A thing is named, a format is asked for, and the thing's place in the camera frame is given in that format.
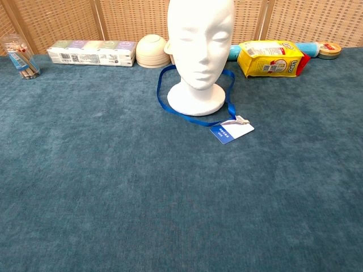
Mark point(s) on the clear jar of sticks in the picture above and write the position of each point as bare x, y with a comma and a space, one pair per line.
24, 62

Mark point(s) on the yellow snack bag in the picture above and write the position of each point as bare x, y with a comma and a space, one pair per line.
269, 59

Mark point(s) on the blue table cloth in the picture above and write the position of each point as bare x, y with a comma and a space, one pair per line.
113, 184

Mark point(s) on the multicolour tissue pack row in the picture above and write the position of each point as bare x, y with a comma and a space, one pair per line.
90, 55

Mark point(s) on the beige lidded lunch box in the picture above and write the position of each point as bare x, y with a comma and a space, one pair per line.
169, 52

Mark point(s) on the white foam mannequin head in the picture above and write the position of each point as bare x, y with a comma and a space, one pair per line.
198, 42

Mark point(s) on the wicker folding screen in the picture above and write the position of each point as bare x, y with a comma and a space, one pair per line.
56, 20

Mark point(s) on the round wooden tin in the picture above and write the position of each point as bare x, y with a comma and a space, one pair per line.
330, 51

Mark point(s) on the light blue rolled mat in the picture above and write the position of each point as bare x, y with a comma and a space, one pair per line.
307, 48

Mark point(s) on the beige upturned bowl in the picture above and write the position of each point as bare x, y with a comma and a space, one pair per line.
151, 54

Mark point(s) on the blue and white ID badge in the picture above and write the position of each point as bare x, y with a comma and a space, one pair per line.
235, 131

